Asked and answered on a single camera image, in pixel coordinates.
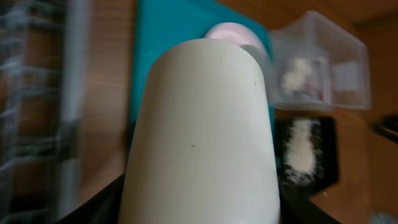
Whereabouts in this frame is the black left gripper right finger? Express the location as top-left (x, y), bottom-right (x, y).
top-left (279, 185), bottom-right (340, 224)

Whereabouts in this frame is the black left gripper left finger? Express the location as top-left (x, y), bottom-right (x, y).
top-left (55, 174), bottom-right (125, 224)

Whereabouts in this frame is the cream white cup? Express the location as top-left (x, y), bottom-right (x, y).
top-left (118, 39), bottom-right (280, 223)

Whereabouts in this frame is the white tissue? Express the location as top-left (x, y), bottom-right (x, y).
top-left (282, 57), bottom-right (313, 95)

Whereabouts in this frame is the grey-white bowl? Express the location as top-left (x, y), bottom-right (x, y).
top-left (204, 22), bottom-right (275, 92)

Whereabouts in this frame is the black waste tray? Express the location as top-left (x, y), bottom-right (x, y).
top-left (274, 117), bottom-right (339, 196)

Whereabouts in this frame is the clear plastic bin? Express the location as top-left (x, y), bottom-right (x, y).
top-left (268, 11), bottom-right (371, 111)

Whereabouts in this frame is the grey dish rack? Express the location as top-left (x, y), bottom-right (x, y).
top-left (1, 0), bottom-right (91, 223)

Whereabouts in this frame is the teal plastic tray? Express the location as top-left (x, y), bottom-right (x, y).
top-left (127, 0), bottom-right (273, 146)

